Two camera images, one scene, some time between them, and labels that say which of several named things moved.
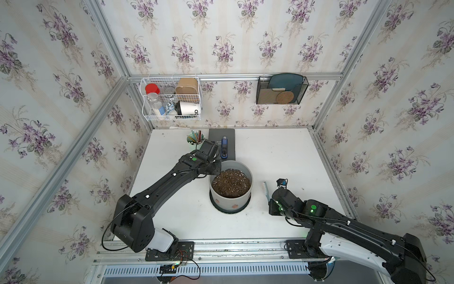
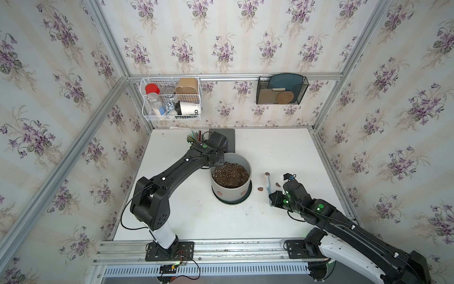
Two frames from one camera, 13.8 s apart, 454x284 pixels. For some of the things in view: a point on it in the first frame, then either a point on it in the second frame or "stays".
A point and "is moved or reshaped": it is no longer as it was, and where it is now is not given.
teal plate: x=290 y=81 stays
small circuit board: x=167 y=268 stays
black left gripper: x=219 y=167 → x=222 y=156
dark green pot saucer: x=229 y=211 → x=237 y=201
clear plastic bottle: x=155 y=103 stays
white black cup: x=187 y=107 stays
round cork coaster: x=284 y=97 stays
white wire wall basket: x=171 y=99 stays
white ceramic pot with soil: x=232 y=189 is moved or reshaped
